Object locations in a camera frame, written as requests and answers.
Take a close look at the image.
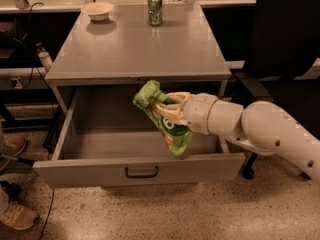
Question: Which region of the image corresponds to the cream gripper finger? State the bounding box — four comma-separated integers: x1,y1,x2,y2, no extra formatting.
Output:
155,103,188,126
167,92,191,105

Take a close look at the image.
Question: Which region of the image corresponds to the black drawer handle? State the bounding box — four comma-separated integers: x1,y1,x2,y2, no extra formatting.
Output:
125,166,159,179

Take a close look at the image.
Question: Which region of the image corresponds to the black cable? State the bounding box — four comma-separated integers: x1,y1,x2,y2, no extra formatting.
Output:
13,2,56,240

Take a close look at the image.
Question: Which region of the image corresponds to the green rice chip bag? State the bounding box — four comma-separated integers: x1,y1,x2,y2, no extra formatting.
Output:
133,80,193,157

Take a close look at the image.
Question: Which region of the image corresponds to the black office chair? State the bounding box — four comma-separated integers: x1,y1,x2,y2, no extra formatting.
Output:
236,0,320,178

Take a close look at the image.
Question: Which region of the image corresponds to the beige paper bowl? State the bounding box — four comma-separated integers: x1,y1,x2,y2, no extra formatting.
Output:
81,2,114,21

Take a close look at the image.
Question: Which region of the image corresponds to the tan shoe upper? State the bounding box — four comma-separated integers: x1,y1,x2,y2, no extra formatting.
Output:
0,136,27,171

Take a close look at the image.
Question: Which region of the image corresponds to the tan shoe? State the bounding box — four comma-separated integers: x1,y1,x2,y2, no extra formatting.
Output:
0,136,27,171
0,201,38,230

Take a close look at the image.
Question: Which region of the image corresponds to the open grey top drawer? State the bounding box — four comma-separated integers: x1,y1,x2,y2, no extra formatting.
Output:
34,86,245,188

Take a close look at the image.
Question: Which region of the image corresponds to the grey drawer cabinet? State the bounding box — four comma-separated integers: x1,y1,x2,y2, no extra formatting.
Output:
46,2,231,118

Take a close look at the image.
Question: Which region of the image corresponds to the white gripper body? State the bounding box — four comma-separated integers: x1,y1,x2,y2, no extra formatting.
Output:
183,93,218,135

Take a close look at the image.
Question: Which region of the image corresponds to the green soda can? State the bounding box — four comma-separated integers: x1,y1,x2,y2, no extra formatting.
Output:
147,0,163,26

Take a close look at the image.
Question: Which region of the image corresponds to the tan shoe lower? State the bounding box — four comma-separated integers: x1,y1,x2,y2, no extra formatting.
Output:
0,201,38,230

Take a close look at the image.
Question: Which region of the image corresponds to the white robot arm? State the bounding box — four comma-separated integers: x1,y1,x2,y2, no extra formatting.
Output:
156,92,320,182

